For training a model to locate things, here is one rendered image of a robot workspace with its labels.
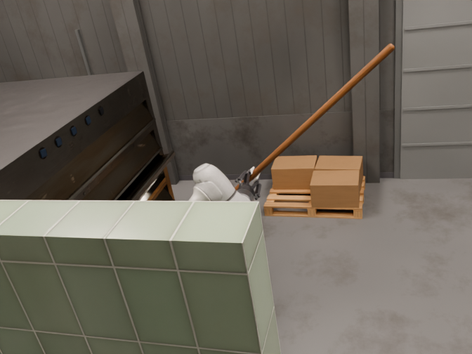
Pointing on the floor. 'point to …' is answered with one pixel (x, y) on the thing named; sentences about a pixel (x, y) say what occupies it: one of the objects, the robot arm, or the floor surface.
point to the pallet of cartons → (317, 186)
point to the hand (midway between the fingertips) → (253, 174)
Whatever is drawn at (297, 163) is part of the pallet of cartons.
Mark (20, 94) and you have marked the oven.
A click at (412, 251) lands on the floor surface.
